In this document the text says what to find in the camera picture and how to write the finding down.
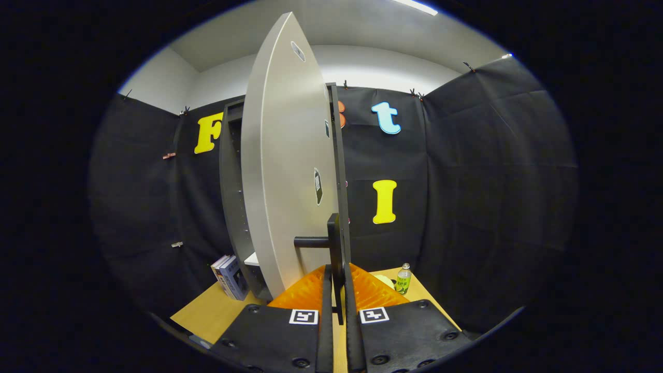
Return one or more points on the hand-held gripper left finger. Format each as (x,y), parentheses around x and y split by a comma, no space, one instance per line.
(325,336)

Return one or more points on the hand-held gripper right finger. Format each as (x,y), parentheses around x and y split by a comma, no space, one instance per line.
(355,342)

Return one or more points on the dark grey shoe cabinet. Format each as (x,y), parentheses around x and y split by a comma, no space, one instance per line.
(230,181)

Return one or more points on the beige shoe cabinet door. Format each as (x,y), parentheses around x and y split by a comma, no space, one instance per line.
(285,155)

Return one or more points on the yellow fluffy round pad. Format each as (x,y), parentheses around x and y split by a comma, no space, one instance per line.
(386,281)

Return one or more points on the green drink bottle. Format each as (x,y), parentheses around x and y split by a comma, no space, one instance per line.
(403,282)

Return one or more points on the blue cover book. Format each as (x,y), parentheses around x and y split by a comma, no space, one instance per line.
(235,280)

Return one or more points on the white cover book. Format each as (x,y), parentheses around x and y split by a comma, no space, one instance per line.
(220,267)

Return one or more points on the black backdrop cloth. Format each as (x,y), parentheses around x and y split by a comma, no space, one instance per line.
(492,181)

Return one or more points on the long ceiling light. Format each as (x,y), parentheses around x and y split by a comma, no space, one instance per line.
(414,6)

